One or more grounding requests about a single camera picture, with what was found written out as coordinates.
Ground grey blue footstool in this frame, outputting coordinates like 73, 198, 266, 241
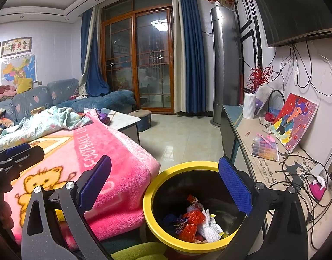
127, 109, 152, 133

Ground blue plastic bag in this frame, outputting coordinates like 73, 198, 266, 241
162, 213, 183, 229

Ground black wall television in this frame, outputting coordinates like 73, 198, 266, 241
246, 0, 332, 48

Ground grey tower air conditioner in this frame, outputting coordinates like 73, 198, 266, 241
211, 5, 243, 129

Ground white purple picture board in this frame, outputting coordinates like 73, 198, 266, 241
255, 84, 274, 115

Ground brown yellow snack wrapper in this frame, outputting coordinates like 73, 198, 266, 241
186, 194, 201, 206

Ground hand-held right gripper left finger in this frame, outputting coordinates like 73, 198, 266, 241
21, 155, 112, 260

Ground pink red clothes pile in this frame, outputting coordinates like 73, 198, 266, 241
0, 85, 18, 101

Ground person's left hand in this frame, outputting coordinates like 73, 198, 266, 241
0, 202, 15, 233

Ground white power adapter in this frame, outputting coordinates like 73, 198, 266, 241
309, 162, 326, 176

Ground pink cartoon bear blanket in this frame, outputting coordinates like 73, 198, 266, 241
0, 108, 161, 252

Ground pink tape dispenser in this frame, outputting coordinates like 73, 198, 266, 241
309, 175, 327, 201

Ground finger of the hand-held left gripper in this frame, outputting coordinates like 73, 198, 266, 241
0, 143, 31, 163
1, 145, 45, 180

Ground red basket with black handle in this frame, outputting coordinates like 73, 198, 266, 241
265, 89, 286, 124

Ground red plastic bag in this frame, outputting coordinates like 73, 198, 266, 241
182, 210, 206, 225

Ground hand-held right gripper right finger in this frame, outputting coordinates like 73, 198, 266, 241
218, 156, 310, 260

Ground colourful figure painting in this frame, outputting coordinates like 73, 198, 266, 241
271, 93, 319, 153

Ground wooden glass sliding door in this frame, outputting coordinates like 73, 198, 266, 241
100, 0, 175, 114

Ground yellow pillow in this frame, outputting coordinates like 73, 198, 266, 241
17, 77, 33, 94

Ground orange patterned cloth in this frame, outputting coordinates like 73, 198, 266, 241
0, 108, 15, 138

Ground light blue cartoon quilt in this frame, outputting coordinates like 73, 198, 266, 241
0, 106, 95, 155

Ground blue heart pattern sofa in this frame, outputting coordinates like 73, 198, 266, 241
0, 78, 137, 130

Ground blue beige curtain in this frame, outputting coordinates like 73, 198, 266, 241
78, 5, 111, 98
173, 0, 218, 117

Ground red berry branches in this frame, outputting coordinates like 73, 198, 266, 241
247, 65, 275, 94

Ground white marble coffee table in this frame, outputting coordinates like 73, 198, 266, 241
97, 108, 142, 145

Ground red ribbed plastic wrapper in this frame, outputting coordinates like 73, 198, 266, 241
178, 223, 197, 243

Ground yellow white snack packet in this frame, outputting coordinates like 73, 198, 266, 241
209, 214, 229, 239

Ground country map poster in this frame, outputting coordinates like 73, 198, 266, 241
1, 55, 38, 83

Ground white ribbed vase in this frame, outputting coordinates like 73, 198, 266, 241
243, 92, 257, 120

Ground pink plastic clips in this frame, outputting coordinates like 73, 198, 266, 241
256, 132, 276, 145

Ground yellow rimmed black trash bin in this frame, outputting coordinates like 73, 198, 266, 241
142, 161, 253, 255

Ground television cabinet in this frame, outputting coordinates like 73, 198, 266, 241
220, 104, 332, 260

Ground purple plastic bag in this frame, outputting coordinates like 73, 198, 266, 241
97, 110, 112, 125

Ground tangle of black cables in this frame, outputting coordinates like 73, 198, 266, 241
269, 41, 332, 252

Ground colourful bead organizer box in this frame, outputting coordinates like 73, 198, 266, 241
251, 138, 280, 162

